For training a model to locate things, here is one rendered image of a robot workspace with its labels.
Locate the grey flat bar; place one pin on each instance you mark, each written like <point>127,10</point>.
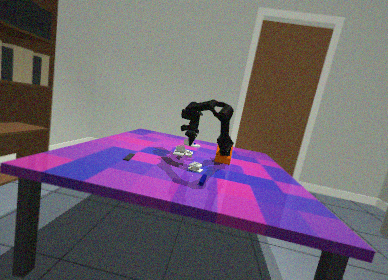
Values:
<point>129,156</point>

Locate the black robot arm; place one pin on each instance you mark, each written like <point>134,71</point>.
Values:
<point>224,140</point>

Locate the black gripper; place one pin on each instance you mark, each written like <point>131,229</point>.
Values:
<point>191,134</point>

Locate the white plate with two holes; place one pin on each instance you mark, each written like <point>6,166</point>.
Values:
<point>195,164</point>

